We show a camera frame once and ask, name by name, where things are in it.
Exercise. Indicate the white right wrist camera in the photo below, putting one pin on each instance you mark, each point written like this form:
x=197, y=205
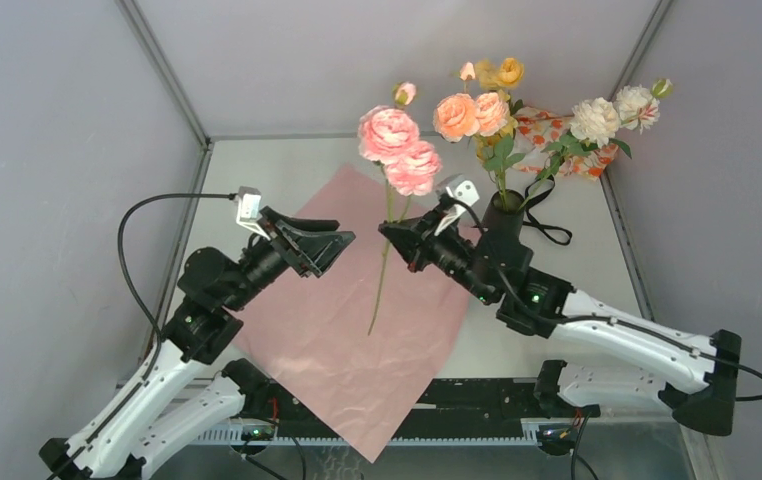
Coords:
x=455, y=194

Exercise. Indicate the pink wrapping paper sheet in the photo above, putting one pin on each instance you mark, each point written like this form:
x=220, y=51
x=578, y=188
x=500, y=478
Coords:
x=359, y=345

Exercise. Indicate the black ribbon with gold text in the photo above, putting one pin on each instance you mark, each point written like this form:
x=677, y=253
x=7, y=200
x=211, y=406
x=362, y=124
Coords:
x=534, y=195

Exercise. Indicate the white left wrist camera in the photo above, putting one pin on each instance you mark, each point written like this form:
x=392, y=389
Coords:
x=248, y=200

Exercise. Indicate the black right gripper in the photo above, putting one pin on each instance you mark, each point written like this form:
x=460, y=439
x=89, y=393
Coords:
x=414, y=240

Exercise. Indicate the dark cylindrical vase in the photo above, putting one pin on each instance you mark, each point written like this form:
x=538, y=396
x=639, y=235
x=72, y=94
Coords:
x=502, y=222

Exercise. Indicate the aluminium corner frame profile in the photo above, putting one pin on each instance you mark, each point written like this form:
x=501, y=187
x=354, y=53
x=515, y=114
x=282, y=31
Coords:
x=134, y=15

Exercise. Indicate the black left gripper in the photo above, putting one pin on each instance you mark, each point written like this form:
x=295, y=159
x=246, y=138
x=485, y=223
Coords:
x=316, y=252

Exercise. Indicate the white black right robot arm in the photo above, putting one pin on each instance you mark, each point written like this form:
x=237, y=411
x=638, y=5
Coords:
x=699, y=372

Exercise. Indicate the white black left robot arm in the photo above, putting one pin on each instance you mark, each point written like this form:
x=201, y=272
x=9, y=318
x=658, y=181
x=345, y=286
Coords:
x=135, y=435

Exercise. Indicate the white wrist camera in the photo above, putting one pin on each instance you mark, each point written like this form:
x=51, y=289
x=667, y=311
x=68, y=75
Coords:
x=248, y=200
x=455, y=194

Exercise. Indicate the white slotted cable duct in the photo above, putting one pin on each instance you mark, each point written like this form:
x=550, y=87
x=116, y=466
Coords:
x=513, y=434

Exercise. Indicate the pink artificial rose stem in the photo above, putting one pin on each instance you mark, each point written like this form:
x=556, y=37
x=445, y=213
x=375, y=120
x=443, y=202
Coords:
x=390, y=139

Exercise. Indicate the orange floral fabric bag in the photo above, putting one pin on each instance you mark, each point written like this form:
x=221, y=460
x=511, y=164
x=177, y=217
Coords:
x=537, y=129

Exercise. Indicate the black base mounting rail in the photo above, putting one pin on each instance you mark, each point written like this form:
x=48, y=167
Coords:
x=447, y=405

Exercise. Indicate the peach artificial rose stem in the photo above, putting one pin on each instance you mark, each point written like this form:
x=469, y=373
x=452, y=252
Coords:
x=470, y=112

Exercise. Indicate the yellow artificial flower stem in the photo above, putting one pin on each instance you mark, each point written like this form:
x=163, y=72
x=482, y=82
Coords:
x=495, y=140

